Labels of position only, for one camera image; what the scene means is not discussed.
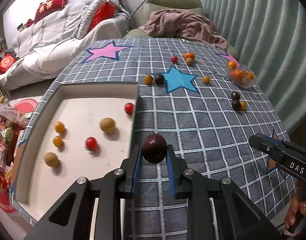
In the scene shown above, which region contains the yellow cherry tomato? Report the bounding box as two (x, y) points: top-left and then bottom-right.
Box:
(52, 135), (64, 148)

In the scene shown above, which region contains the small red cherry tomato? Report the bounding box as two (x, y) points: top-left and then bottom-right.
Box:
(124, 102), (134, 115)

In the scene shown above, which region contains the red embroidered cushion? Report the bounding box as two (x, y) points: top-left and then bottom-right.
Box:
(34, 0), (67, 23)

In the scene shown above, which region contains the orange tomato by plums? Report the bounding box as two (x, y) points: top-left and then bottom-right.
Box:
(144, 75), (154, 85)

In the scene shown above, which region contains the yellow tomato in tray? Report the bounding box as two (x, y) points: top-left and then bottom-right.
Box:
(55, 121), (65, 134)

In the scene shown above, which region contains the pink crumpled blanket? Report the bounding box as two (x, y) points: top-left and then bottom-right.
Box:
(139, 9), (228, 50)

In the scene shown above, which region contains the red round floor mat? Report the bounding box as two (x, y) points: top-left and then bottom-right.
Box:
(0, 98), (38, 213)

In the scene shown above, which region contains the far tan longan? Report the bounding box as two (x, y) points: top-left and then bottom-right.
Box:
(185, 57), (194, 66)

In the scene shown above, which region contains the orange tomato near plums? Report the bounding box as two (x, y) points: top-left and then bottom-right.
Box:
(240, 101), (247, 111)

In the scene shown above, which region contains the large red cherry tomato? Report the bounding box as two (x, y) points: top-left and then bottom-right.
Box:
(85, 137), (97, 151)

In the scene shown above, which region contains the dark plum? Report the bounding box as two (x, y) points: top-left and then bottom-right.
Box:
(141, 133), (167, 164)
(231, 100), (241, 112)
(155, 73), (165, 86)
(231, 92), (240, 101)

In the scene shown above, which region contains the person right hand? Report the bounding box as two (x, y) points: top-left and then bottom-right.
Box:
(284, 183), (306, 231)

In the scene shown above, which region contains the clear glass fruit bowl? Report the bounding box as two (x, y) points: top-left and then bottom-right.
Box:
(226, 61), (256, 88)

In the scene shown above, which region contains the olive green armchair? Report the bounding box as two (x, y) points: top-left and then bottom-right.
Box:
(123, 0), (240, 61)

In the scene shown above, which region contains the dark green white tray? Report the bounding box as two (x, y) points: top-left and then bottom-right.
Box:
(12, 82), (138, 224)

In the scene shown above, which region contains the white covered sofa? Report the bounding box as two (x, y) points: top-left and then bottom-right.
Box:
(0, 0), (129, 92)

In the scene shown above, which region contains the red cushion at sofa end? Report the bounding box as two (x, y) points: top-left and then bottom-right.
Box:
(0, 53), (17, 75)

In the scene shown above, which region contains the far red cherry tomato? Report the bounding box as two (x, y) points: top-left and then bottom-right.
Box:
(171, 56), (178, 64)

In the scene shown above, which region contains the yellow tomato right of star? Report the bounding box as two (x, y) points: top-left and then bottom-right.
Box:
(202, 76), (210, 85)

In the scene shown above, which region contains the dark plum behind star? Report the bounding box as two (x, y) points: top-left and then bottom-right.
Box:
(155, 73), (165, 86)

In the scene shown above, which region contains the pile of snack bags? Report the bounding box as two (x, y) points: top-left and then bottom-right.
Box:
(0, 102), (28, 193)

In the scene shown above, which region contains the teal pleated curtain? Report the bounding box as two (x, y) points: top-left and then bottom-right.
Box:
(205, 0), (306, 132)

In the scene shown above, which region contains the tan longan fruit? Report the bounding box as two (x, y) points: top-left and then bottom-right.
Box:
(44, 152), (60, 168)
(99, 117), (116, 133)

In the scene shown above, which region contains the far orange tangerine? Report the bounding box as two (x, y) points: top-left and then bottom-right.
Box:
(183, 52), (195, 60)

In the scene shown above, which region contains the red pillow on sofa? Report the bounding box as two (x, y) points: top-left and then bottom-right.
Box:
(88, 2), (116, 31)

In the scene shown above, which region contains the grey plaid star tablecloth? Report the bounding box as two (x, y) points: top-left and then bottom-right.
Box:
(8, 37), (297, 240)

